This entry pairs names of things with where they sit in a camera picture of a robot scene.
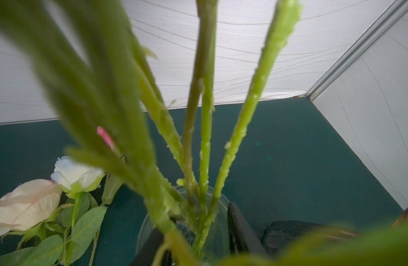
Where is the pink rose flower bunch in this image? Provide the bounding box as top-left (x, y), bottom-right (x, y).
top-left (0, 156), bottom-right (123, 266)

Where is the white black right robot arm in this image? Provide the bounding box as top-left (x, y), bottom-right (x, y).
top-left (261, 220), bottom-right (360, 256)

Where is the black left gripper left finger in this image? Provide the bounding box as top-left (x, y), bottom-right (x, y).
top-left (130, 228), bottom-right (164, 266)

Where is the pale blue flower stem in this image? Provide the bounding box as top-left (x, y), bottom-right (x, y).
top-left (0, 1), bottom-right (198, 266)

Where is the pink multi-bloom rose stem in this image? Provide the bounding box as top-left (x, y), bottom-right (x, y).
top-left (182, 0), bottom-right (218, 213)

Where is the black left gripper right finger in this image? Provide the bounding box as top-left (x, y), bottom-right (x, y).
top-left (227, 202), bottom-right (267, 257)

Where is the clear glass vase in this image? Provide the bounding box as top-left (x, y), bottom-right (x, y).
top-left (136, 195), bottom-right (230, 266)

